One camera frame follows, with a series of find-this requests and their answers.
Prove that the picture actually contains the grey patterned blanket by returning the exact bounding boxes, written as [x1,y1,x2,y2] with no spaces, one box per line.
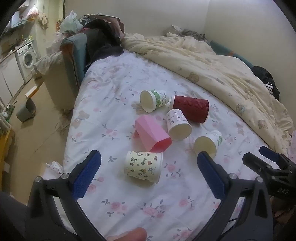
[163,25,209,42]

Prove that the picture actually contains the teal armchair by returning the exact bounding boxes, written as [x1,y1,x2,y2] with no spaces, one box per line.
[60,33,88,93]

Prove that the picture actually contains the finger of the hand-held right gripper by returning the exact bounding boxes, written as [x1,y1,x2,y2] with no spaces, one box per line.
[259,146,296,172]
[242,152,273,178]

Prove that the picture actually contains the white plastic bag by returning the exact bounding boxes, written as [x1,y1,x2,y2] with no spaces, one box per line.
[60,10,83,35]

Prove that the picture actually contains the pink faceted cup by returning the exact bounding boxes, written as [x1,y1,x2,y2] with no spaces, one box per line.
[135,115,172,152]

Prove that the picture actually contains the person's left hand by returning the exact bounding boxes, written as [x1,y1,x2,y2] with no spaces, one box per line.
[111,227,147,241]

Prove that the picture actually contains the white washing machine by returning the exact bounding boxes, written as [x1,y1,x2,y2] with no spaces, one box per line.
[15,41,38,81]

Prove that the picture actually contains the white paper cup leaf print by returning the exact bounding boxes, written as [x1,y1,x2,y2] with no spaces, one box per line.
[194,130,223,158]

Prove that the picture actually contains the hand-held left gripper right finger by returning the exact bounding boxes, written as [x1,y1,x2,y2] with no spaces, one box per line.
[197,151,275,241]

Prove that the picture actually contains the grey waste bin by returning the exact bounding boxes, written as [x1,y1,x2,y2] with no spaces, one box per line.
[16,98,37,122]

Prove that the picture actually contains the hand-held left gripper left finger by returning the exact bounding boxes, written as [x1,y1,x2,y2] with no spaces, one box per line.
[25,150,107,241]

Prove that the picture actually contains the floor cable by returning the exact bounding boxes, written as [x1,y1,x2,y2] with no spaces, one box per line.
[55,113,71,136]

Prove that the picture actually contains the teal pillow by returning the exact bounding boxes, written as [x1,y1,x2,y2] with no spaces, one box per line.
[209,40,255,68]

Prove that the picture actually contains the white paper cup black doodles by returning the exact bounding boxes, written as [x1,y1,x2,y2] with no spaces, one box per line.
[166,109,192,141]

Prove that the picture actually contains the range hood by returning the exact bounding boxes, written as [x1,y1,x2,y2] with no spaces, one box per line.
[3,9,30,32]

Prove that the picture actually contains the white cabinet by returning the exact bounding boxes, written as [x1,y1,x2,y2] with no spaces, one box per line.
[0,55,25,103]

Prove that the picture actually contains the cream bear print duvet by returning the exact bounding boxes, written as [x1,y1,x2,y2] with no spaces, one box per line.
[121,32,295,150]

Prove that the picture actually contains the white paper cup green label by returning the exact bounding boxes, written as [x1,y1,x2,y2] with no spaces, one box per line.
[140,90,171,113]

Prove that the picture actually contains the orange and white box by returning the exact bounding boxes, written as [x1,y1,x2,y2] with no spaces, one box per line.
[25,85,38,98]

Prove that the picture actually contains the cream cartoon print paper cup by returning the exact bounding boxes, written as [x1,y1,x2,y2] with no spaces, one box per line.
[125,151,163,184]

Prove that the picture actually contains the dark red ribbed paper cup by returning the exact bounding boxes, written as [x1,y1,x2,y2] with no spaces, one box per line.
[169,95,210,124]

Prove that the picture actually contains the armchair with clothes pile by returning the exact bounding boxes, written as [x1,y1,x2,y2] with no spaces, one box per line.
[34,50,78,110]

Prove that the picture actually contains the black clothing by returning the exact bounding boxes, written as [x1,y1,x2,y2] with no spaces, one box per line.
[251,66,281,100]

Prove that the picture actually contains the dark clothes pile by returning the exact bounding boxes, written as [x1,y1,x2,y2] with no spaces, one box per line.
[80,14,126,67]

